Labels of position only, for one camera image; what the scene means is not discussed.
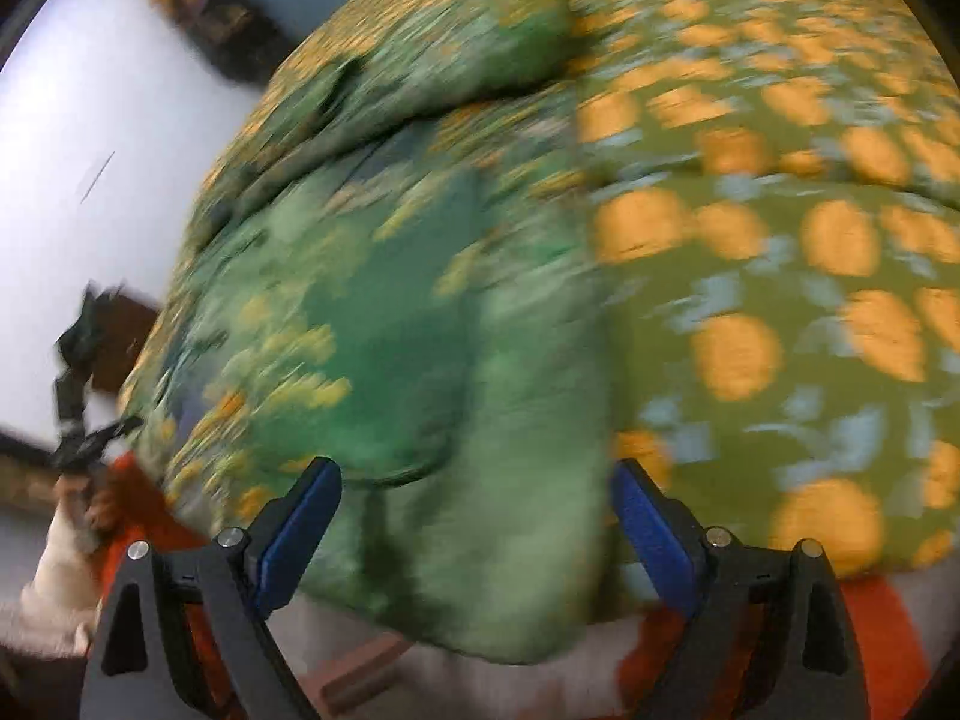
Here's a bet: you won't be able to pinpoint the green landscape print padded jacket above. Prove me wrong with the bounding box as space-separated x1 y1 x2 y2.
126 0 608 663

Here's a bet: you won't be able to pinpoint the clothes hanging on coat rack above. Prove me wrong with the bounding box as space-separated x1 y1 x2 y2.
149 0 296 86

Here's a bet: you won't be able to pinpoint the person's left hand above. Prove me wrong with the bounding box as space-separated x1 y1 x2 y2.
55 465 119 556

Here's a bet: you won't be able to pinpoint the orange fluffy garment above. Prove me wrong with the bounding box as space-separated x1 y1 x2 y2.
94 454 931 718

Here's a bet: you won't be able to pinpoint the dark bag on cabinet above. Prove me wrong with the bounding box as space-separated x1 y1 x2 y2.
57 284 119 377

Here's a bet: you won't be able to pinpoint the dark brown wooden drawer cabinet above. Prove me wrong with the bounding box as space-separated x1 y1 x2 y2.
91 289 158 395

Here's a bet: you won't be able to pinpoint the orange floral green duvet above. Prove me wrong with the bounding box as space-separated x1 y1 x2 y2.
238 0 958 575

